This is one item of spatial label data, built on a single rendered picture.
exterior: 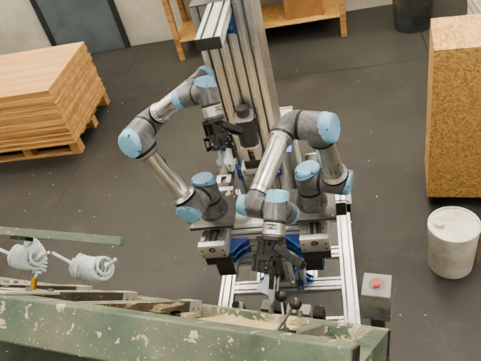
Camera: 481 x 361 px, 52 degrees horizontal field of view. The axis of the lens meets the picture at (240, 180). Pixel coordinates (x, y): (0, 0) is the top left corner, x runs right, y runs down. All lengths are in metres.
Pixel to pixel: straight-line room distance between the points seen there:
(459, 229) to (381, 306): 1.12
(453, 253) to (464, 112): 0.86
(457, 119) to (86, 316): 2.72
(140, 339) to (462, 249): 2.44
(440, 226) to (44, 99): 3.68
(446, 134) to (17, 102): 3.84
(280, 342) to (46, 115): 4.49
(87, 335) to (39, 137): 4.40
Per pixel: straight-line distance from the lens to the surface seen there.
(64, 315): 1.16
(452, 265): 3.32
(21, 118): 5.36
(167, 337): 1.03
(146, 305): 1.85
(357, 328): 2.13
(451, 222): 3.25
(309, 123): 1.87
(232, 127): 1.85
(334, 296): 3.07
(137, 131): 2.12
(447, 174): 3.65
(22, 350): 1.52
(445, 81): 3.21
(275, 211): 1.58
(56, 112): 5.14
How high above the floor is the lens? 2.71
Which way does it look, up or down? 39 degrees down
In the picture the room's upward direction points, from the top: 15 degrees counter-clockwise
